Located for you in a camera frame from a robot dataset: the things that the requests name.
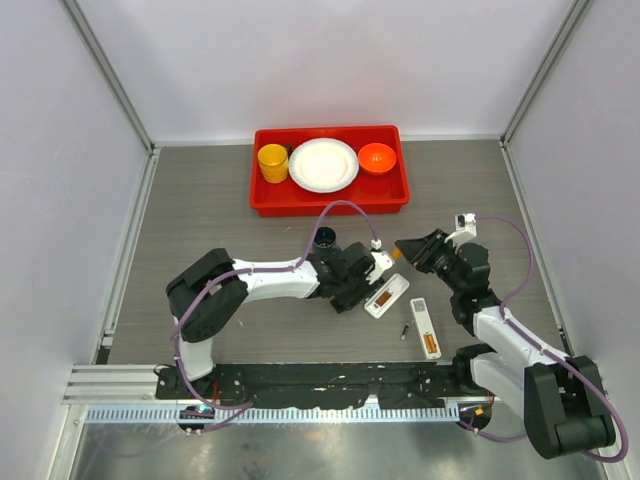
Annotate dark AAA battery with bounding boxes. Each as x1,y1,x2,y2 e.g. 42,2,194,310
400,324,410,341

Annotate white remote orange batteries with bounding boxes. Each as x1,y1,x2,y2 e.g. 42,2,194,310
410,297,442,360

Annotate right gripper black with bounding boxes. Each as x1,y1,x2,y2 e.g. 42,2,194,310
395,228,465,294

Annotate orange AAA battery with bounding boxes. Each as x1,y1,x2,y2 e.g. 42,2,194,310
424,334,438,355

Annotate red plastic tray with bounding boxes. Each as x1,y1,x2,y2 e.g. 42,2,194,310
248,125,411,217

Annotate white paper plate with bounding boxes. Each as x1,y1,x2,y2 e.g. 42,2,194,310
288,138,360,194

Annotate yellow plastic cup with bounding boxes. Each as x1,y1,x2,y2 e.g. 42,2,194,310
257,144,289,184

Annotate dark blue ceramic mug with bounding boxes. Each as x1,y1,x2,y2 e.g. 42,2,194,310
312,226,342,257

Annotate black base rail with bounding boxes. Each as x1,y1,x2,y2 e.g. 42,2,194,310
154,362,491,410

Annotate orange plastic bowl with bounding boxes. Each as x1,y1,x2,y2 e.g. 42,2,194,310
358,142,397,175

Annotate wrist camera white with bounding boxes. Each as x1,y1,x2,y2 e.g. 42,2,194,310
366,239,395,284
445,213,477,246

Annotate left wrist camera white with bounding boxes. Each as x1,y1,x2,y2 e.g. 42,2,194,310
366,239,395,284

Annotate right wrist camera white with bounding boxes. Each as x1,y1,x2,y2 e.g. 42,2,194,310
445,213,477,246

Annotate white remote control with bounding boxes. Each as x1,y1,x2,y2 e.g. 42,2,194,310
364,273,410,319

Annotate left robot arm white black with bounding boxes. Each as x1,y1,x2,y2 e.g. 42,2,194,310
165,242,394,399

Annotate white slotted cable duct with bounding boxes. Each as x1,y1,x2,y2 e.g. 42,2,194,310
85,402,459,424

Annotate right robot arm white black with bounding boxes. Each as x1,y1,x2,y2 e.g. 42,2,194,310
395,229,616,459

